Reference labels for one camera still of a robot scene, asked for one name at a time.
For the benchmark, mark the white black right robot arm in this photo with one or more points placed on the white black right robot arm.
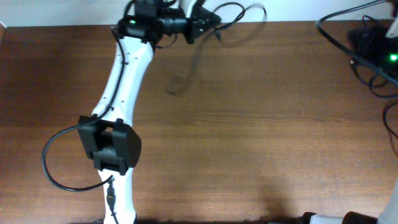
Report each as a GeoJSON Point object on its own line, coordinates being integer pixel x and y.
{"type": "Point", "coordinates": [353, 95]}

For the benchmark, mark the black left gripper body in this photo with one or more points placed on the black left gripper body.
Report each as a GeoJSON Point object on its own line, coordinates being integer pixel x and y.
{"type": "Point", "coordinates": [194, 27]}

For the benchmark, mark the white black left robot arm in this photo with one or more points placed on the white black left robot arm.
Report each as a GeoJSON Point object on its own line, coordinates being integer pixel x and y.
{"type": "Point", "coordinates": [107, 135]}

